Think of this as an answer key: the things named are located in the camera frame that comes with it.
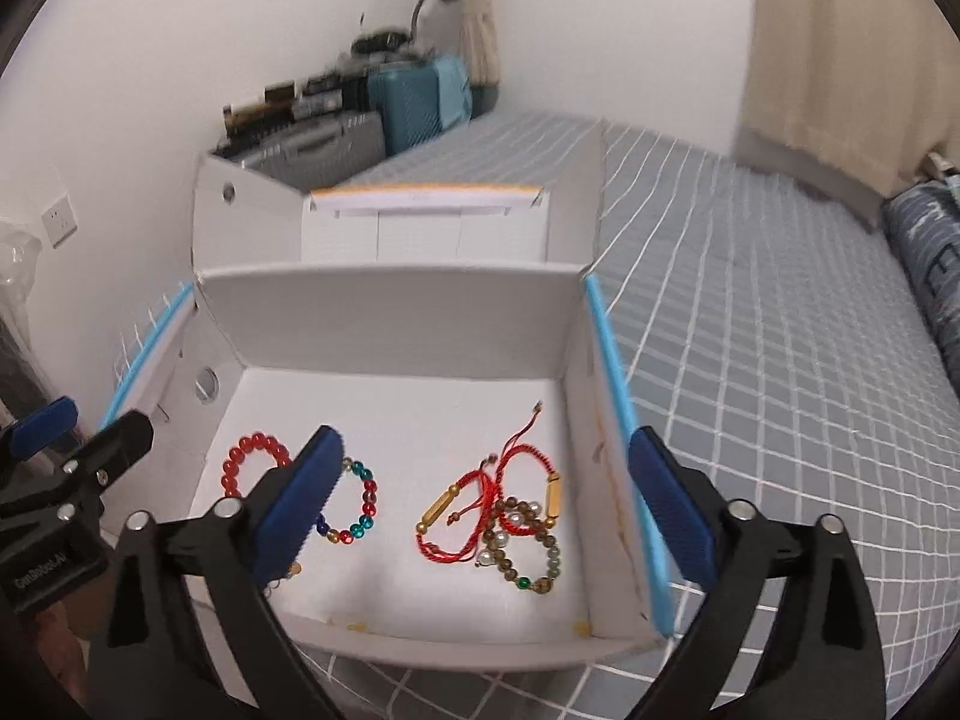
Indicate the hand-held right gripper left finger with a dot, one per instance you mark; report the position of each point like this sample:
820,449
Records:
296,510

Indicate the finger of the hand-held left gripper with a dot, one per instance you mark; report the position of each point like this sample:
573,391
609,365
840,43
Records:
45,424
116,442

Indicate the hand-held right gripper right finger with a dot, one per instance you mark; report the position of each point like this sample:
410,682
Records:
671,510

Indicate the white and blue cardboard box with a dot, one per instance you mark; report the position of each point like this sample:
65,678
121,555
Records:
390,405

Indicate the clear plastic bag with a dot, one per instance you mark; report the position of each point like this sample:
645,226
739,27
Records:
19,262

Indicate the grey checkered bed sheet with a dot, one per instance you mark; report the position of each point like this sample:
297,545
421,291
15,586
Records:
750,315

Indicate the grey hard case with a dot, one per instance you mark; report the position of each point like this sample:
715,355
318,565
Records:
315,146

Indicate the dark clutter on suitcase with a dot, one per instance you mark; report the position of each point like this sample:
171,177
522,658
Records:
300,94

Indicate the blue suitcase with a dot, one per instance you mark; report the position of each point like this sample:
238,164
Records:
412,105

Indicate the beige tied curtain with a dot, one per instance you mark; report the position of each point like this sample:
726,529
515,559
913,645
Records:
476,15

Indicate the white wall socket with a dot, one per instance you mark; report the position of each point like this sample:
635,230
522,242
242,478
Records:
60,223

